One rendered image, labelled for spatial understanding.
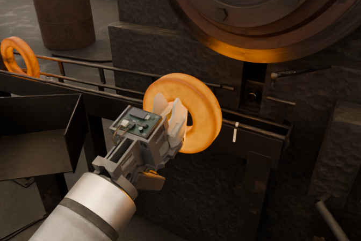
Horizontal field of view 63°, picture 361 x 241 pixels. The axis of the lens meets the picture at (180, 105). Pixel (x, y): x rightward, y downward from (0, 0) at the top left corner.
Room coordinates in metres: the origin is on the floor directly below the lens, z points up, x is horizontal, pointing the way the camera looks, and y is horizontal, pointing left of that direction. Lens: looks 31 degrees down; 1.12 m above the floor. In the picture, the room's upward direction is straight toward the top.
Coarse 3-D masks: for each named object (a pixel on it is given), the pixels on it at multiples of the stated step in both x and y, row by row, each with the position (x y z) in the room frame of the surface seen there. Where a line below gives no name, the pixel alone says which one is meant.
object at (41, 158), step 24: (24, 96) 0.74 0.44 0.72; (48, 96) 0.74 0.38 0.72; (72, 96) 0.75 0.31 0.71; (0, 120) 0.73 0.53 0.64; (24, 120) 0.73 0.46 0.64; (48, 120) 0.74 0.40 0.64; (72, 120) 0.62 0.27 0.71; (0, 144) 0.68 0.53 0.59; (24, 144) 0.68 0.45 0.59; (48, 144) 0.67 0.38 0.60; (72, 144) 0.58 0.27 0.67; (0, 168) 0.58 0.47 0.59; (24, 168) 0.57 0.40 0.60; (48, 168) 0.57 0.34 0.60; (72, 168) 0.55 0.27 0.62; (48, 192) 0.61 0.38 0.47
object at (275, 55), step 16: (176, 0) 0.69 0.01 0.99; (176, 16) 0.69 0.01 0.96; (352, 16) 0.52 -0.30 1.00; (192, 32) 0.67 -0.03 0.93; (320, 32) 0.54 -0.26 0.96; (336, 32) 0.52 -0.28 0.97; (224, 48) 0.63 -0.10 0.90; (240, 48) 0.61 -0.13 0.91; (288, 48) 0.56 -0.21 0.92; (304, 48) 0.55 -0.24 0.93; (320, 48) 0.53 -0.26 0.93
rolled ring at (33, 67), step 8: (8, 40) 1.07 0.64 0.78; (16, 40) 1.06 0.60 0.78; (8, 48) 1.09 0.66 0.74; (16, 48) 1.05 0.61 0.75; (24, 48) 1.04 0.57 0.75; (8, 56) 1.10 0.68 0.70; (24, 56) 1.03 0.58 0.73; (32, 56) 1.04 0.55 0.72; (8, 64) 1.10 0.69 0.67; (16, 64) 1.11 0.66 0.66; (32, 64) 1.02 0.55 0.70; (16, 72) 1.09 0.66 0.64; (24, 72) 1.10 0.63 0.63; (32, 72) 1.02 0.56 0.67
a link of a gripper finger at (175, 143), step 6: (180, 126) 0.41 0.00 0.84; (180, 132) 0.40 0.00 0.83; (168, 138) 0.39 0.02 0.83; (174, 138) 0.39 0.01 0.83; (180, 138) 0.39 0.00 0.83; (174, 144) 0.38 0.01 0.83; (180, 144) 0.38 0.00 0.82; (174, 150) 0.37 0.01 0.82; (168, 156) 0.37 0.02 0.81; (174, 156) 0.37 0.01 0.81
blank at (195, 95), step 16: (160, 80) 0.48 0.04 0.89; (176, 80) 0.46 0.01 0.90; (192, 80) 0.47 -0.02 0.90; (144, 96) 0.50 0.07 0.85; (176, 96) 0.46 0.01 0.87; (192, 96) 0.45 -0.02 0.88; (208, 96) 0.45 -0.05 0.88; (192, 112) 0.44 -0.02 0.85; (208, 112) 0.43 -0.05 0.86; (192, 128) 0.44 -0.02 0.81; (208, 128) 0.43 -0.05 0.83; (192, 144) 0.44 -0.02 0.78; (208, 144) 0.43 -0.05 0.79
